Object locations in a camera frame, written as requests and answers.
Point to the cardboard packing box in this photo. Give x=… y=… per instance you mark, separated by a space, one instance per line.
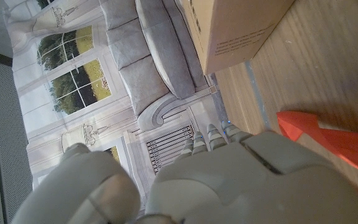
x=228 y=31

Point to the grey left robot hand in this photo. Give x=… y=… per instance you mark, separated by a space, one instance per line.
x=259 y=186

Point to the grey perforated wall panel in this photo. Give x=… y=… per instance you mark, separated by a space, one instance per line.
x=5 y=140

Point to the printed living room backdrop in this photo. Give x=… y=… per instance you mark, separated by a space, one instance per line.
x=73 y=109

